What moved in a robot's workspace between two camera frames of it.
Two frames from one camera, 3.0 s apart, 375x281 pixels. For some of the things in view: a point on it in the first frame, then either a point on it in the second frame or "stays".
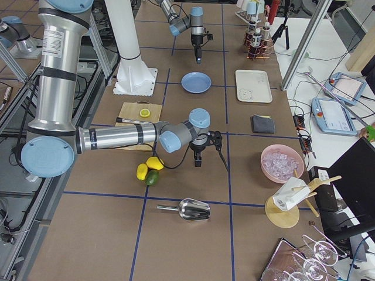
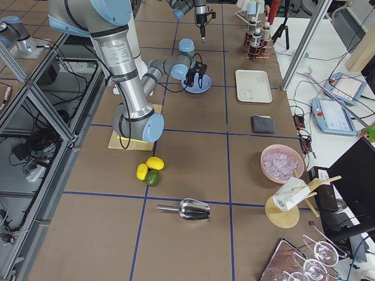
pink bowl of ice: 279,163 stays
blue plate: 195,82 stays
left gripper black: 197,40 -> 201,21
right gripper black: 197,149 -> 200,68
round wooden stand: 287,218 stays
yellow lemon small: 142,171 stays
